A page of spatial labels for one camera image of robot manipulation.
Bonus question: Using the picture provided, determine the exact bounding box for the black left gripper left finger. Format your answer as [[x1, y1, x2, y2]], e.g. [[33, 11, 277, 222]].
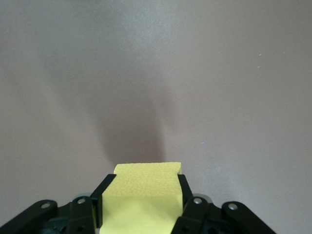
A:
[[0, 173, 117, 234]]

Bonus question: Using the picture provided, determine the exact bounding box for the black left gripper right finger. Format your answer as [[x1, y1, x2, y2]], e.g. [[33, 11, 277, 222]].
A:
[[171, 174, 276, 234]]

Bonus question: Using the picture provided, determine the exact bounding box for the yellow foam cube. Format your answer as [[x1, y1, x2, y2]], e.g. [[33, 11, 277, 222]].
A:
[[99, 161, 184, 234]]

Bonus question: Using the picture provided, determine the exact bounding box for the brown table mat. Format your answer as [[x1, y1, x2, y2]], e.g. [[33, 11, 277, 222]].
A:
[[0, 0, 312, 234]]

